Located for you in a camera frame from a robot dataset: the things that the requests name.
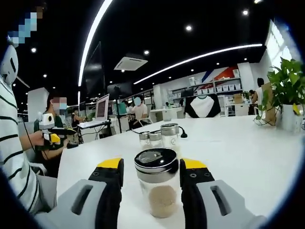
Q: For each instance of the dark hanging display panel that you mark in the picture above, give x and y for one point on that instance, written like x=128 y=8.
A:
x=95 y=71

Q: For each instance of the large seasoning bottle brown powder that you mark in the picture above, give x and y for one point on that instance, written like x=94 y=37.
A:
x=162 y=200

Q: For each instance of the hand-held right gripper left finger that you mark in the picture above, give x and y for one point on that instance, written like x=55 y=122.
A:
x=71 y=210

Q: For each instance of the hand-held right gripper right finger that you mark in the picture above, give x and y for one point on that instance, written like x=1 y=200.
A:
x=214 y=210

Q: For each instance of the small glass seasoning bottle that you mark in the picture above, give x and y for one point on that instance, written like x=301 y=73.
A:
x=155 y=137
x=143 y=137

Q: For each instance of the green potted plant white pot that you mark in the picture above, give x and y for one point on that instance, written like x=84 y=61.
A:
x=288 y=81

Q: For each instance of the large seasoning bottle white powder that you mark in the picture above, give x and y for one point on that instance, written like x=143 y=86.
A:
x=169 y=138

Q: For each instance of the white cup with yellow tag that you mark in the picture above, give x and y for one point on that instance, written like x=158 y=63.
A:
x=297 y=124

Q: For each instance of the black tripod stand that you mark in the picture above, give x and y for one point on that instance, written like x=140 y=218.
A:
x=117 y=112

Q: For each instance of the brown cardboard box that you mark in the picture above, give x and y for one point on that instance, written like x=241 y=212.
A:
x=269 y=100
x=238 y=98

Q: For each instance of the black wall monitor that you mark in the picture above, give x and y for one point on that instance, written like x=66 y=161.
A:
x=124 y=88

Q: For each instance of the person in striped shirt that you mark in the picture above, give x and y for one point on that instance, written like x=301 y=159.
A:
x=14 y=148

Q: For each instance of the black and white raglan shirt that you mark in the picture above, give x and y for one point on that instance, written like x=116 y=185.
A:
x=202 y=106

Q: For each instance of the small green desk plant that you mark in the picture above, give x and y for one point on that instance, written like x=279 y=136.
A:
x=246 y=95

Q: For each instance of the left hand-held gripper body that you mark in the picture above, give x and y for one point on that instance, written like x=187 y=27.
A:
x=46 y=121

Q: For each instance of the person's grey trousers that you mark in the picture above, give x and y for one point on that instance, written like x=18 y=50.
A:
x=47 y=190

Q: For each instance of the black round stand base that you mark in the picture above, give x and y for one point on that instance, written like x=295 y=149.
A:
x=72 y=145

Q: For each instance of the narrow window white blinds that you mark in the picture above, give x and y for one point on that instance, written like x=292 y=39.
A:
x=278 y=40

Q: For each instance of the white chest-worn device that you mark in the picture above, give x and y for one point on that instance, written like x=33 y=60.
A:
x=8 y=66

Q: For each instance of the open white laptop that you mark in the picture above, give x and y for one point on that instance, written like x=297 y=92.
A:
x=103 y=107

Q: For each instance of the wall shelf with white bins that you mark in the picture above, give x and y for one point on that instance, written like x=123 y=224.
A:
x=226 y=87

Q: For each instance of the person's left hand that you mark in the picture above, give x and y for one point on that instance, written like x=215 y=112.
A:
x=37 y=142

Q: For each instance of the ceiling air conditioner unit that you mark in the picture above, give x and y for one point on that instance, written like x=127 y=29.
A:
x=131 y=62

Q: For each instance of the white led ceiling strip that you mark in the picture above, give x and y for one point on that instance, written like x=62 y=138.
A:
x=202 y=56
x=86 y=47

